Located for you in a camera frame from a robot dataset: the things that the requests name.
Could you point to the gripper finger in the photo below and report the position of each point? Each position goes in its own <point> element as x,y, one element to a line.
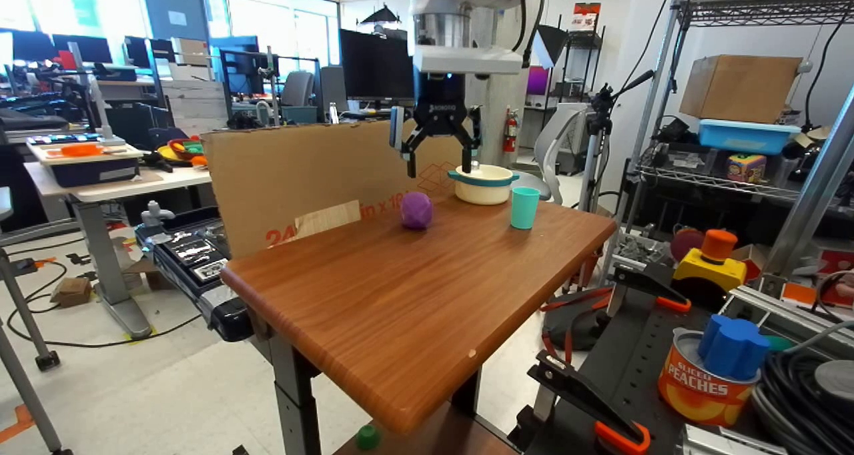
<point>472,141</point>
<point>413,141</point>

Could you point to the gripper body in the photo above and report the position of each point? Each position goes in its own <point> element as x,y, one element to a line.
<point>440,101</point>

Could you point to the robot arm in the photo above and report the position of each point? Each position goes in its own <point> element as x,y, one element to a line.
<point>434,5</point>

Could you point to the small green object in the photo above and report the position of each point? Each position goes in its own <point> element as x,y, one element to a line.
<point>367,437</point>

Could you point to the red fire extinguisher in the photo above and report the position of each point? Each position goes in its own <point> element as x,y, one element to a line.
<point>510,131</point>

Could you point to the cream pot with teal rim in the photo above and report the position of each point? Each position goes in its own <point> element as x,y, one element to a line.
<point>482,187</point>

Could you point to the purple ball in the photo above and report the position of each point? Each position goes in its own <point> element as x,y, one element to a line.
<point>416,211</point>

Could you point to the black monitor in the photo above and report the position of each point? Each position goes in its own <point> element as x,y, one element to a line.
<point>373,65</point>

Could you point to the grey office chair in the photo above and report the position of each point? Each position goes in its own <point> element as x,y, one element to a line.
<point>554,141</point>

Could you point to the teal cup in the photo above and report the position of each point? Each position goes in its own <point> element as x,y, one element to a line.
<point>524,209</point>

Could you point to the cardboard sheet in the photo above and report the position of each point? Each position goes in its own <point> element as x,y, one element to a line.
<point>287,175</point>

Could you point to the black shelf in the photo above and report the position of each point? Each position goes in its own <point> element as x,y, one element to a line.
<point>582,48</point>

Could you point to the bowl of toy food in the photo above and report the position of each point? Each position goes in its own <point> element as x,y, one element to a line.
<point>185,149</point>

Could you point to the black clamp with orange tips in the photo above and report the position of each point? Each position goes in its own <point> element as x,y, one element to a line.
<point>650,287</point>
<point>587,395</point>

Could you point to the red ball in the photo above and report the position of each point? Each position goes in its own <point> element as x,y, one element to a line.
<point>686,243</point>

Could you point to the yellow emergency stop button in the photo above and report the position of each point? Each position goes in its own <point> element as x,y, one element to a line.
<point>710,271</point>

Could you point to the blue plastic bin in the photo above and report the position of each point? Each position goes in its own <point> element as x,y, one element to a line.
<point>744,138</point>

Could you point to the colourful toy cube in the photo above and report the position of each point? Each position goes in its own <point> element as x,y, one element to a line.
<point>746,168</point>

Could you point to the grey bin with tray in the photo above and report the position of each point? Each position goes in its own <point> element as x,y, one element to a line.
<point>90,165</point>

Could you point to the white desk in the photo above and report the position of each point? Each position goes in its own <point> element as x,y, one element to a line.
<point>100,241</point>

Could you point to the blue plastic block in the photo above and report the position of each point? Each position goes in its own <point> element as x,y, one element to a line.
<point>734,348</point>

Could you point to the orange food can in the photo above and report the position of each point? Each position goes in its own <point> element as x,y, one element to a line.
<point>700,391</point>

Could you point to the aluminium bar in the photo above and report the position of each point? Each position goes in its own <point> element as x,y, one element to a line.
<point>810,195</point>

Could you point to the row of monitors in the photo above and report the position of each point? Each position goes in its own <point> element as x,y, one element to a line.
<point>73,49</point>

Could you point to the small cardboard box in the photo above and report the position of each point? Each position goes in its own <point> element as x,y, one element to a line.
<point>72,292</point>

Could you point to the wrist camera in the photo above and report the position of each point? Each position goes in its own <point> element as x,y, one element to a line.
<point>467,60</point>

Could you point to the camera on tripod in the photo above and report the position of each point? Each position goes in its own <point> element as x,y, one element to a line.
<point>598,118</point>

